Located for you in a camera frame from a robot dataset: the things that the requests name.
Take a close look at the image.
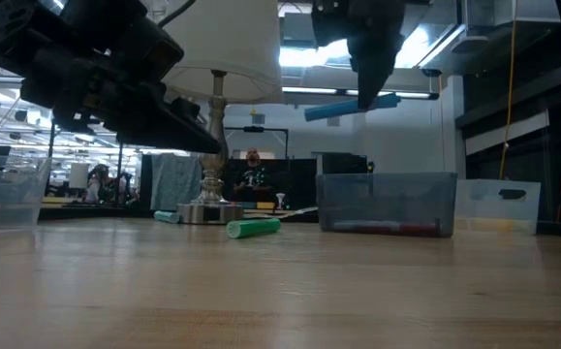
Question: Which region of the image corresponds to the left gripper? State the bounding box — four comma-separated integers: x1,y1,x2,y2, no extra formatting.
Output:
17,0,223,155

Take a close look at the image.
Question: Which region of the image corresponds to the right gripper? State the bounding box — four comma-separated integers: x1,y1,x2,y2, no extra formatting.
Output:
310,0,407,111

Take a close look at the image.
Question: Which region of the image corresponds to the blue highlighter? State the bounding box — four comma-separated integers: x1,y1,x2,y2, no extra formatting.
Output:
303,92,402,123

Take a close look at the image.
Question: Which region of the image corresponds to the teal highlighter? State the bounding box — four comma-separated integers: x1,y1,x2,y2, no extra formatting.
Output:
153,209,182,225

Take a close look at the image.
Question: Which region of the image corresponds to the green highlighter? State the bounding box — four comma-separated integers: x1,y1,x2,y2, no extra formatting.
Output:
225,217,283,240

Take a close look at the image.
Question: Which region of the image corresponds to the purple marker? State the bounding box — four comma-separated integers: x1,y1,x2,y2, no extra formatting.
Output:
331,220,401,235

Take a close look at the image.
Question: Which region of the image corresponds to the grey-blue curtain panel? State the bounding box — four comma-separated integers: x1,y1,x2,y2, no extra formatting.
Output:
149,152,203,211

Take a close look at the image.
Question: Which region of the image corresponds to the long ceiling light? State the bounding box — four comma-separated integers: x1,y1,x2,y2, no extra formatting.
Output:
282,85,440,101

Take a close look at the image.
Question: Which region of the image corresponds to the person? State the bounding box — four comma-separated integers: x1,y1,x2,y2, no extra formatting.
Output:
233,147,275,203
83,163,117,204

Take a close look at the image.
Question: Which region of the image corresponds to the black cabinet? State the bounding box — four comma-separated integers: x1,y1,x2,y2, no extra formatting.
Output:
316,150,374,175

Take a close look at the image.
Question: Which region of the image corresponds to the white shade silver table lamp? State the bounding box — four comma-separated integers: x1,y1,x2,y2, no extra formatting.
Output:
161,0,282,226

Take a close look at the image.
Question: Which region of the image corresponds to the grey ceiling unit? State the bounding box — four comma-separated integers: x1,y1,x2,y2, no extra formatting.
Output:
463,0,561,25

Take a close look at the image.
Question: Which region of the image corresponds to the clear plastic bin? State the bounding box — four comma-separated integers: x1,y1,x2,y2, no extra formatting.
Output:
0,153,52,233
453,178,543,236

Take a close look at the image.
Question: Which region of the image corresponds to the black rig frame with camera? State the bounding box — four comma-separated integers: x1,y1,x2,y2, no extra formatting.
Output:
224,125,291,161

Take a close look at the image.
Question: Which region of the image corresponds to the black left wrist camera cable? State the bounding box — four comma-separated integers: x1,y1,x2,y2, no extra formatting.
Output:
157,0,198,29

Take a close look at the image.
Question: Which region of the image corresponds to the yellow hanging cable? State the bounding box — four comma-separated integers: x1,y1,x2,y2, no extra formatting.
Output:
496,0,519,181

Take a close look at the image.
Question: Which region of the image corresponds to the clear lamp cable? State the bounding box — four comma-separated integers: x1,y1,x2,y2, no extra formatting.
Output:
279,206,320,220

